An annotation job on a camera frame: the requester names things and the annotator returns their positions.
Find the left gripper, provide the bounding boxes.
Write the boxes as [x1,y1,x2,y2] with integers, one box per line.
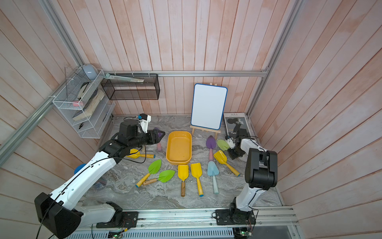
[129,129,166,149]

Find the light green shovel wooden handle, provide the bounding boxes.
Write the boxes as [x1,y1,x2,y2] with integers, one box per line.
[217,139,230,151]

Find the yellow storage box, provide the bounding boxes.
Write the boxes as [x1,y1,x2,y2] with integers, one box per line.
[166,131,192,165]

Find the purple shovel pink handle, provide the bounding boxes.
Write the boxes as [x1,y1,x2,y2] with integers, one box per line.
[157,132,163,152]
[206,135,216,161]

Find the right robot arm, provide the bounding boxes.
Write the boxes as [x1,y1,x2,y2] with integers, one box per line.
[229,138,278,224]

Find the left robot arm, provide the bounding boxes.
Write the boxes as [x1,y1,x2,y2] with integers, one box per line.
[34,114,165,239]

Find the light blue shovel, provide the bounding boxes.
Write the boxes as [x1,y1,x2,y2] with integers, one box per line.
[208,161,219,194]

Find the black and white book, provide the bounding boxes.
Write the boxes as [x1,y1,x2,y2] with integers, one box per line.
[223,113,255,138]

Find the wooden easel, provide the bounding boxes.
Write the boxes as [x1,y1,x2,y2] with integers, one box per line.
[190,125,221,139]

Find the yellow scoop left blue tip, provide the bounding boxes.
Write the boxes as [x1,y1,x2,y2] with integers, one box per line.
[126,149,155,159]

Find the black mesh basket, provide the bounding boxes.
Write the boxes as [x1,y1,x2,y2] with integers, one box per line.
[101,73,160,101]

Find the light green ruler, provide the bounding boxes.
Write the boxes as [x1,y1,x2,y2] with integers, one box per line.
[104,73,144,83]

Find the blue-lid tube container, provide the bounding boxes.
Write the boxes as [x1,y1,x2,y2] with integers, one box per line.
[74,164,86,175]

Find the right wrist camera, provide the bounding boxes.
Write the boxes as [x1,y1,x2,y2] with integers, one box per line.
[226,136,236,149]

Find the green shovel yellow handle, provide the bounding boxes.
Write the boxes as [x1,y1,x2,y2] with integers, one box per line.
[135,159,162,188]

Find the yellow scoop wooden handle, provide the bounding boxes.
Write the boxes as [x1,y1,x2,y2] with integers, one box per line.
[178,164,189,197]

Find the yellow scoop blue-tipped handle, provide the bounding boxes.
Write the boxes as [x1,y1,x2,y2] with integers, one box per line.
[191,163,204,197]

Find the whiteboard blue frame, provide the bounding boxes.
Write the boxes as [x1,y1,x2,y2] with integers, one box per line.
[191,84,228,130]

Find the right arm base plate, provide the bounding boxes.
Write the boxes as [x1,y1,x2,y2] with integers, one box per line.
[211,209,256,226]

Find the books in wire shelf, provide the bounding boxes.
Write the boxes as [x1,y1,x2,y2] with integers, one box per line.
[72,82,105,121]

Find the white wire shelf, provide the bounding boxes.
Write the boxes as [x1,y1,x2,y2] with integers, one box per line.
[53,67,115,139]

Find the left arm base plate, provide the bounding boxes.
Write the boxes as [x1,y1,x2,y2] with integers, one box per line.
[96,211,139,229]

